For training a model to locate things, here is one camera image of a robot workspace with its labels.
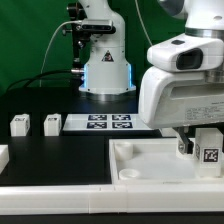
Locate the white square tabletop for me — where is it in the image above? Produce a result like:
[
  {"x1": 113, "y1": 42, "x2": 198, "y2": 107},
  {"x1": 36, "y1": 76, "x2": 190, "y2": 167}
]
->
[{"x1": 109, "y1": 138, "x2": 224, "y2": 185}]

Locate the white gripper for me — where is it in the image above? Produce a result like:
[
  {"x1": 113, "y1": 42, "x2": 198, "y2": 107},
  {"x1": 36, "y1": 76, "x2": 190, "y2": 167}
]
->
[{"x1": 138, "y1": 34, "x2": 224, "y2": 154}]

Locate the white marker base plate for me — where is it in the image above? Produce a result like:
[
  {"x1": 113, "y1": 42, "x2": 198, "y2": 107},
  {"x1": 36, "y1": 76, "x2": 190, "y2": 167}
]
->
[{"x1": 63, "y1": 114, "x2": 148, "y2": 131}]

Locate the white cable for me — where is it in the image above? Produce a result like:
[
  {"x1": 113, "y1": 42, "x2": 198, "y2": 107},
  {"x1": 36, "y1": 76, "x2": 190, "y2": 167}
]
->
[{"x1": 39, "y1": 20, "x2": 83, "y2": 88}]

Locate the white U-shaped fence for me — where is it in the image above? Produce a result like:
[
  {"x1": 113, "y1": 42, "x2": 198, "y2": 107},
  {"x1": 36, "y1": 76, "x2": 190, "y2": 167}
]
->
[{"x1": 0, "y1": 144, "x2": 224, "y2": 215}]

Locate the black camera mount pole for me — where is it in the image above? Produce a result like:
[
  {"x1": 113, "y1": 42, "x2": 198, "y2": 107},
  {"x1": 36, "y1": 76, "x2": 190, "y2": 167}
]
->
[{"x1": 63, "y1": 2, "x2": 86, "y2": 84}]

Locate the black cable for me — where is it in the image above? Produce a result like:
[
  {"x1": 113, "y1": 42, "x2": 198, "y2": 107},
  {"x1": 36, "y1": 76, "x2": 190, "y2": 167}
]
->
[{"x1": 5, "y1": 69, "x2": 84, "y2": 94}]

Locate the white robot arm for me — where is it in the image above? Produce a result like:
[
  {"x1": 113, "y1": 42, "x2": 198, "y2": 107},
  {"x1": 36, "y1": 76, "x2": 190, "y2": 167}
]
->
[{"x1": 79, "y1": 0, "x2": 224, "y2": 153}]

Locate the grey camera on mount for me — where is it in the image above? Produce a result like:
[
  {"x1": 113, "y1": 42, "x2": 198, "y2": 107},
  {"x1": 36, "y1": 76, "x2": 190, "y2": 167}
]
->
[{"x1": 81, "y1": 19, "x2": 116, "y2": 34}]

